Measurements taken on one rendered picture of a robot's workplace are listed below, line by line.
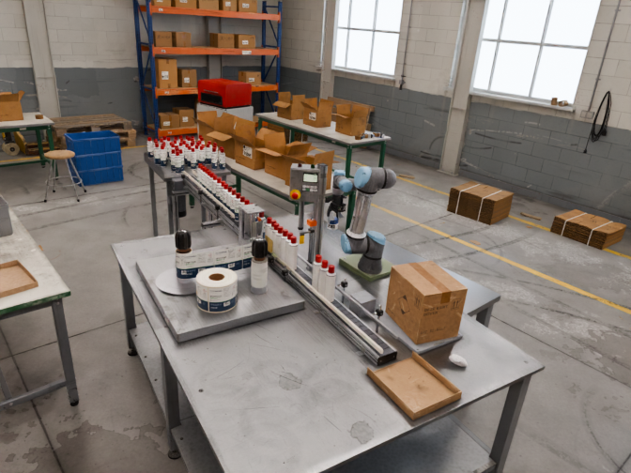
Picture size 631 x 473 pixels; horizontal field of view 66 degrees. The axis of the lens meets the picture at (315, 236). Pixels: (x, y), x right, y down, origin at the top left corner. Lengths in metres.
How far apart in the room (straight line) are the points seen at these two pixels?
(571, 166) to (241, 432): 6.48
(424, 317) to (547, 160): 5.70
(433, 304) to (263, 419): 0.92
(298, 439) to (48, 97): 8.51
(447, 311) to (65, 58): 8.45
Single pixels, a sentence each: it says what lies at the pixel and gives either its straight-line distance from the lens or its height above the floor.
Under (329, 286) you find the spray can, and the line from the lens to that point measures 2.51.
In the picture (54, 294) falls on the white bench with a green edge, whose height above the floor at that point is 0.80.
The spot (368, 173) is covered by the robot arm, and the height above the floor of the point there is 1.49.
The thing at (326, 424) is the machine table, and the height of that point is 0.83.
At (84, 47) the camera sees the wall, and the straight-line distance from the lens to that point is 9.89.
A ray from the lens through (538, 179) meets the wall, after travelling 7.90.
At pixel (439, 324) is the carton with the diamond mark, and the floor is 0.94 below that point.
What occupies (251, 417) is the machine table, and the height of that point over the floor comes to 0.83.
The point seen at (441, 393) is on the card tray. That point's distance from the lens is 2.20.
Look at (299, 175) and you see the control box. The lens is 2.69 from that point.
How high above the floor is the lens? 2.22
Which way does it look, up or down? 24 degrees down
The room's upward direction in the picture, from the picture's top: 4 degrees clockwise
